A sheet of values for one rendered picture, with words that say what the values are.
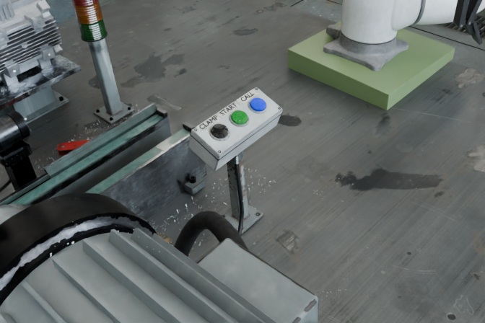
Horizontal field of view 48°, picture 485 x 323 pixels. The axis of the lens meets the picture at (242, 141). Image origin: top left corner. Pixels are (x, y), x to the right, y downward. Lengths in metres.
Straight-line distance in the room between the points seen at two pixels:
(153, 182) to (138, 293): 0.80
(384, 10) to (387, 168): 0.43
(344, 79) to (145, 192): 0.64
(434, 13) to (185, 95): 0.70
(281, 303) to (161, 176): 0.79
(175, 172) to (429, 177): 0.56
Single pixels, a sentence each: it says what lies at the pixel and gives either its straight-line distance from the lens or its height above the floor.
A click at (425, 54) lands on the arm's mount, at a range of 1.63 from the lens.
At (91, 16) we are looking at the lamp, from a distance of 1.35.
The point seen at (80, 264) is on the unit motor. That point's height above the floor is 1.35.
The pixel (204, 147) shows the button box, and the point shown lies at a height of 1.05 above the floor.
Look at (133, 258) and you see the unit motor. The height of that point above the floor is 1.35.
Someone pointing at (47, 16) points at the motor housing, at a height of 1.05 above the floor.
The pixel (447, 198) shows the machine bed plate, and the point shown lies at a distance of 1.23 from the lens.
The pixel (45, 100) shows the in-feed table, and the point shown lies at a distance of 1.60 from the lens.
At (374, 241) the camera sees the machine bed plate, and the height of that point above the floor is 0.80.
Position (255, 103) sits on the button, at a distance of 0.99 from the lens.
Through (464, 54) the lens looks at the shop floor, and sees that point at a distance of 3.42.
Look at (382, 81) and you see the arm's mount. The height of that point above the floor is 0.85.
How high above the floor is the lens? 1.63
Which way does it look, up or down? 38 degrees down
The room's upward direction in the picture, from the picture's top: 5 degrees counter-clockwise
